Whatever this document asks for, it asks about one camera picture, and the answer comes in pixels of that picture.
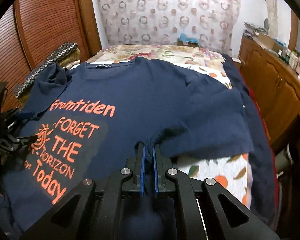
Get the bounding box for wooden louvered wardrobe door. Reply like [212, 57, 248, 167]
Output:
[0, 0, 102, 111]

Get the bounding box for wooden sideboard cabinet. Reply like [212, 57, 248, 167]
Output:
[239, 36, 300, 145]

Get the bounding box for navy printed t-shirt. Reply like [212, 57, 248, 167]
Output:
[0, 57, 253, 239]

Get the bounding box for floral beige quilt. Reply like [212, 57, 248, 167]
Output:
[88, 44, 232, 89]

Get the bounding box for cardboard box on cabinet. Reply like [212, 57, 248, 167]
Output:
[253, 33, 279, 52]

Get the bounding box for navy blanket on bed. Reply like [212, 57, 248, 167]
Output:
[222, 53, 278, 230]

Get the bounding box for circle pattern curtain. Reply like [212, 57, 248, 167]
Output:
[97, 0, 241, 54]

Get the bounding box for orange print white sheet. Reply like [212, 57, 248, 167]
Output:
[177, 153, 253, 208]

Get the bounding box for dark circle pattern folded cloth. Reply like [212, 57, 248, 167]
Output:
[14, 42, 80, 100]

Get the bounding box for cardboard box blue contents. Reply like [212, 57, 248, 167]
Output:
[177, 33, 199, 47]

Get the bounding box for stack of folded fabrics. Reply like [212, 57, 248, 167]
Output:
[244, 22, 266, 36]

